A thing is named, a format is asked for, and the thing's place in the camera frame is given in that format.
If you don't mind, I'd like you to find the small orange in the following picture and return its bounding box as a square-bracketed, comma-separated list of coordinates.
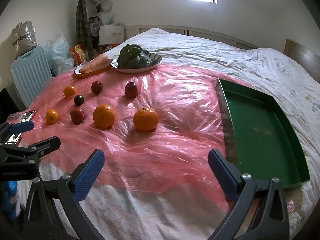
[45, 109, 59, 125]
[63, 85, 75, 99]

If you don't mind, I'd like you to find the red apple front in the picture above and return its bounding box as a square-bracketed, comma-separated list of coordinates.
[70, 107, 85, 125]

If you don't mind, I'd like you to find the red apple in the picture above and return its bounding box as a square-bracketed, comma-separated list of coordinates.
[91, 81, 103, 95]
[125, 82, 138, 98]
[70, 107, 85, 125]

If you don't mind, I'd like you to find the dark plum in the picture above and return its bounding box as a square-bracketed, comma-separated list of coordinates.
[74, 94, 85, 107]

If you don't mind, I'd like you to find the large orange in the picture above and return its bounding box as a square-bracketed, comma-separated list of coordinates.
[93, 104, 116, 129]
[133, 107, 159, 132]

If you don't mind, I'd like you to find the blue gloved left hand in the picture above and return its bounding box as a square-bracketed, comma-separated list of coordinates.
[1, 181, 21, 222]

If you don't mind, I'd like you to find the small red card packet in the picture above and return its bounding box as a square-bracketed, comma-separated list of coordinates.
[4, 111, 36, 146]

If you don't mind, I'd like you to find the light blue suitcase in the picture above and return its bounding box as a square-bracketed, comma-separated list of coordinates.
[10, 46, 52, 108]

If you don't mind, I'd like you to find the white bed duvet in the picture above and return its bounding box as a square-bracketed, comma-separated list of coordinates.
[40, 28, 319, 239]

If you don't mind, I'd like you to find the green tray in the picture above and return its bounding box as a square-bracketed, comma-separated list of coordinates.
[216, 79, 310, 191]

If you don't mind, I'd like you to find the orange rimmed plate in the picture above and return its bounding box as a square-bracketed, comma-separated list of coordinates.
[73, 59, 112, 79]

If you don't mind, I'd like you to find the grey printed bag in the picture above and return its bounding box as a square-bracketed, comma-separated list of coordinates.
[11, 21, 37, 59]

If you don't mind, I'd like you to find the translucent plastic bag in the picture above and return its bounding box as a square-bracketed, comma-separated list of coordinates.
[44, 30, 74, 76]

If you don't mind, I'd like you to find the red snack package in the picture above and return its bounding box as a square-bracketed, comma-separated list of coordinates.
[69, 44, 87, 67]

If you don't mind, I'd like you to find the carrot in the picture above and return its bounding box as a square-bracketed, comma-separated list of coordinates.
[79, 54, 108, 74]

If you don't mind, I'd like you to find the hanging plaid cloth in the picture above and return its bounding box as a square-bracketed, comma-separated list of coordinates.
[76, 0, 93, 60]

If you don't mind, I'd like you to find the lower white fan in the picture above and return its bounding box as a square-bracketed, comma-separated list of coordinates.
[89, 22, 100, 37]

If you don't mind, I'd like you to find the pink plastic sheet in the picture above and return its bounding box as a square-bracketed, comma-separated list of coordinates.
[18, 62, 253, 212]

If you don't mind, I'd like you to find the white cardboard box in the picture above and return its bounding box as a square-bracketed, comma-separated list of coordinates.
[99, 25, 124, 46]

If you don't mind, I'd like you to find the green leafy vegetable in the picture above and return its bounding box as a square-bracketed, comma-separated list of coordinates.
[117, 44, 156, 69]

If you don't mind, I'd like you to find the white headboard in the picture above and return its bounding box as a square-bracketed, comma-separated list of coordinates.
[124, 25, 258, 49]

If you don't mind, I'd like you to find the white striped plate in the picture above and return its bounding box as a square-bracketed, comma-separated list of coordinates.
[111, 52, 163, 74]

